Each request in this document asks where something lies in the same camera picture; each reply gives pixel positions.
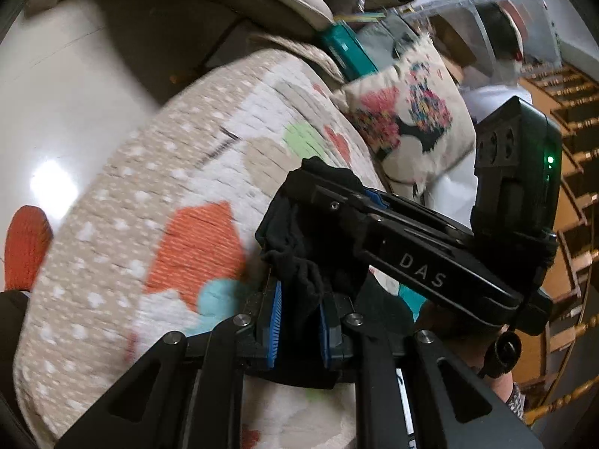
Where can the beige quilted cushion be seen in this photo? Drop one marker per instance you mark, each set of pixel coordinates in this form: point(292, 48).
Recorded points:
point(281, 0)

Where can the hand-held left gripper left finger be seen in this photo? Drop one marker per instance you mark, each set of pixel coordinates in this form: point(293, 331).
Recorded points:
point(276, 325)

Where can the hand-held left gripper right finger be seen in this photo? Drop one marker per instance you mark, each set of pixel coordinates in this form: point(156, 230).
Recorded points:
point(325, 336)

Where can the beige dotted printed blanket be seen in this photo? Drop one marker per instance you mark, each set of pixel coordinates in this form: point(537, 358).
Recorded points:
point(117, 243)

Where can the orange knitted sock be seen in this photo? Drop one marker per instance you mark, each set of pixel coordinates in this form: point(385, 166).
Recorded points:
point(28, 248)

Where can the teal box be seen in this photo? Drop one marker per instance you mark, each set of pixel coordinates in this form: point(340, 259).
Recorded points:
point(347, 50)

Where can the person's right hand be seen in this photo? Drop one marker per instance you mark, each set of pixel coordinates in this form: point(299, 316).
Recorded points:
point(451, 334)

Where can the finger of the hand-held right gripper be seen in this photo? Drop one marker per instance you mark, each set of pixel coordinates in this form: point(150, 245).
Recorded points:
point(327, 201)
point(375, 199)

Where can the black pants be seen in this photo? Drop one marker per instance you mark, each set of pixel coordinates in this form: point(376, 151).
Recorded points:
point(299, 252)

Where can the person's right forearm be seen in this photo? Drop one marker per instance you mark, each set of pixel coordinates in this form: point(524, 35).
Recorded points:
point(507, 390)

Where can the clear plastic storage bin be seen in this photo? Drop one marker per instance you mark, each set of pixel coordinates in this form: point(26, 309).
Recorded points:
point(472, 23)

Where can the floral print pillow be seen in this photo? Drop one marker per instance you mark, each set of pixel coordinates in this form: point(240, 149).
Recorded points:
point(421, 103)

